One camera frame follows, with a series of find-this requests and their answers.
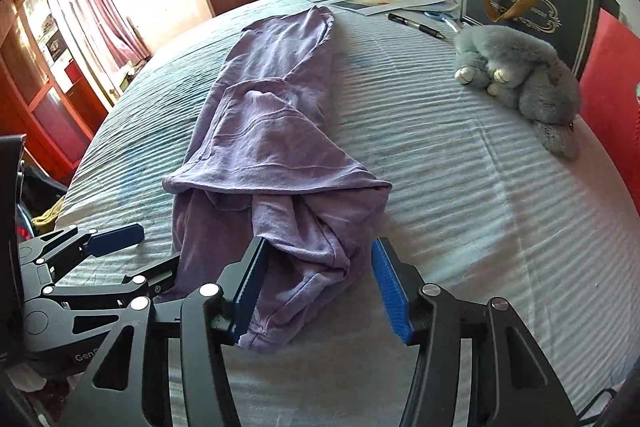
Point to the striped white bed sheet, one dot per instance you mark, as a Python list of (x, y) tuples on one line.
[(477, 205)]

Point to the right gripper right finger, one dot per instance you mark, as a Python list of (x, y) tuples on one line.
[(511, 382)]

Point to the red paper bag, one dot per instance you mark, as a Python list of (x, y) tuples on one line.
[(610, 96)]

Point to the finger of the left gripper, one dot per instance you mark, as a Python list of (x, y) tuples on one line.
[(149, 282), (51, 256)]

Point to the black pen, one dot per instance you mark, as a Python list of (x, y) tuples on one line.
[(404, 21)]

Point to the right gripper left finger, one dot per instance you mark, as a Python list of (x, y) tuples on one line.
[(126, 383)]

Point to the grey plush bunny toy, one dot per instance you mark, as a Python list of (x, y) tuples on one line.
[(525, 74)]

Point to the large poster with yellow centre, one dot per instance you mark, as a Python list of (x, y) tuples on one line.
[(373, 7)]

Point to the blue handled scissors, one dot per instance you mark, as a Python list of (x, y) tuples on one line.
[(445, 18)]

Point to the pink curtain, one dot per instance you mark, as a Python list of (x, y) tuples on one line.
[(117, 35)]

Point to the purple printed t-shirt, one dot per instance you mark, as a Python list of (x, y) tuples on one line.
[(261, 164)]

